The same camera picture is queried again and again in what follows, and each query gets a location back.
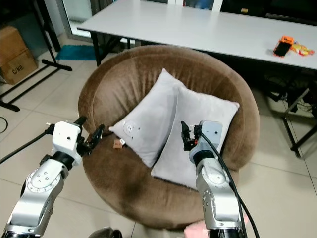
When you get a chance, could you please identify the pink pillow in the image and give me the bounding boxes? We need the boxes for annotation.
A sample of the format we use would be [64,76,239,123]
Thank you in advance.
[184,221,214,238]

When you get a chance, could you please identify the plain grey pillow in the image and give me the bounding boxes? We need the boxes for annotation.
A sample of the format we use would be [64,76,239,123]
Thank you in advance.
[151,85,240,190]

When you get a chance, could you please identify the grey pillow with round patch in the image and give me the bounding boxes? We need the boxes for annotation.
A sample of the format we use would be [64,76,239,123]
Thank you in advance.
[109,68,185,168]

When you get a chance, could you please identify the brown round velvet sofa chair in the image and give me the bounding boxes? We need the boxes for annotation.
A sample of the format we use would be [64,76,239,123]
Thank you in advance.
[78,45,261,230]

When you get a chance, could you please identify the blue floor mat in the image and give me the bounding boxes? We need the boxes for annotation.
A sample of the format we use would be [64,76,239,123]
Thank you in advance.
[55,45,98,61]

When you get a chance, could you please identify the cardboard box printed C/NO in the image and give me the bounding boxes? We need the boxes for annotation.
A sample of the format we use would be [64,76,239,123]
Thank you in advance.
[2,50,39,85]

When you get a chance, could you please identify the dark robot foot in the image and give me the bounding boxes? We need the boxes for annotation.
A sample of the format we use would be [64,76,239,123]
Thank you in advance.
[89,227,122,238]

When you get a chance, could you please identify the black metal rack stand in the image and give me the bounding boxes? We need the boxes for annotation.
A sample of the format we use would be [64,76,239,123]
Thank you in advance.
[0,0,71,113]

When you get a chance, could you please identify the long white table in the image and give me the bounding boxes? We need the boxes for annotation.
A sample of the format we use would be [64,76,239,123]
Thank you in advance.
[77,0,317,71]

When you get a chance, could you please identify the large brown cardboard box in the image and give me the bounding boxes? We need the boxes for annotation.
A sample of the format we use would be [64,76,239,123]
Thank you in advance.
[0,26,28,68]

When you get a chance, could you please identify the orange and black device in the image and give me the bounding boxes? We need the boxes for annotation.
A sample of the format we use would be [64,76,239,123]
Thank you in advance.
[273,35,296,58]

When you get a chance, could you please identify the yellow red snack packet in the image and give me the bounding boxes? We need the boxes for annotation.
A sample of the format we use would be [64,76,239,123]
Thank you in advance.
[291,42,315,56]

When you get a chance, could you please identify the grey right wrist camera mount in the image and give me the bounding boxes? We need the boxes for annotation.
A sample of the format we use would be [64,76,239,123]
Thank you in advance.
[189,120,223,165]

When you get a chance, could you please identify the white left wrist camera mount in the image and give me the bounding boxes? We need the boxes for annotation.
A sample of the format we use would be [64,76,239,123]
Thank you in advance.
[52,120,85,167]

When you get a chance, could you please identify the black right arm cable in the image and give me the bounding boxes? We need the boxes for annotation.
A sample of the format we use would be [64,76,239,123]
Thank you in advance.
[200,135,261,238]

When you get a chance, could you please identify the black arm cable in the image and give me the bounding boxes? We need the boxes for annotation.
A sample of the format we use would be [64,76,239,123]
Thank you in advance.
[0,129,55,164]
[200,135,261,238]

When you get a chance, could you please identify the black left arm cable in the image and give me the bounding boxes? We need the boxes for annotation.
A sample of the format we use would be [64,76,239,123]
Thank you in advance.
[0,129,55,164]

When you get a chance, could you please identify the black metal table leg frame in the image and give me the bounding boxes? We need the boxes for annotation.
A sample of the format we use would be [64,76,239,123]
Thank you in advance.
[263,74,317,158]

